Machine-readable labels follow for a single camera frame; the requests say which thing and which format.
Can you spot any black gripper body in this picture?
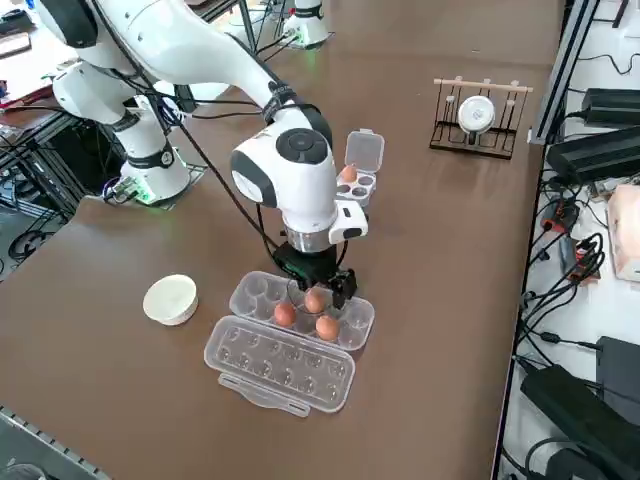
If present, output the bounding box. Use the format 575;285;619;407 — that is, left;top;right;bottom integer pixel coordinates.
272;242;344;294

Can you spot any reddish brown egg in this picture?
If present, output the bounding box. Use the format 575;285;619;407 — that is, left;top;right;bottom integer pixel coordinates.
273;302;298;329

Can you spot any transparent twelve-slot egg tray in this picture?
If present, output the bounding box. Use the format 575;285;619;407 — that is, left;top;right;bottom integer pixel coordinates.
203;269;376;415

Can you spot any clear four-slot egg tray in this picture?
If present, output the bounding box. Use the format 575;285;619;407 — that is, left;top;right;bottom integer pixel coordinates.
333;128;386;209

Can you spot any white round paper bowl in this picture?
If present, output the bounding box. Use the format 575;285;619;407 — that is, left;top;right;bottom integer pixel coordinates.
142;273;200;327

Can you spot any orange black connector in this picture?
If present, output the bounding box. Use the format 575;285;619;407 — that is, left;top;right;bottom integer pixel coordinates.
543;197;581;232

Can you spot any large black power brick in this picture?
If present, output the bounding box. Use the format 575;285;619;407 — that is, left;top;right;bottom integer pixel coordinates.
519;363;640;480

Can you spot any long black power brick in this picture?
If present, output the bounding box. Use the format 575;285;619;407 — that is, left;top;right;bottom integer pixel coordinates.
546;127;640;185

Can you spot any beige tissue box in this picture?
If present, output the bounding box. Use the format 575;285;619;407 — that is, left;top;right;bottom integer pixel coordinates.
606;183;640;284

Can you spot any black square adapter box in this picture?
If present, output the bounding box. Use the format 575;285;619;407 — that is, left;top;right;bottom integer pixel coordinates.
596;335;640;409

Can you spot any small black power brick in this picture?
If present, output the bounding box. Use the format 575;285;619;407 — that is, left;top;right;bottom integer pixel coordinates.
582;87;640;126

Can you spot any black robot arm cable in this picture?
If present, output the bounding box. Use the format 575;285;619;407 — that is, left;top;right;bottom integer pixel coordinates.
92;0;311;266

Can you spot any black wire cup rack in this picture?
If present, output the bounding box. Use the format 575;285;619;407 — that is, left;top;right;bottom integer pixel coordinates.
428;77;534;161

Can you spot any aluminium table edge rail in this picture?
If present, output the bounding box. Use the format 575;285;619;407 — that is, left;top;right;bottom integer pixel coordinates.
0;403;109;480

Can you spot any aluminium frame post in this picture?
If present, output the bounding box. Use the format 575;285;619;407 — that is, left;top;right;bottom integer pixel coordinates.
529;0;601;146

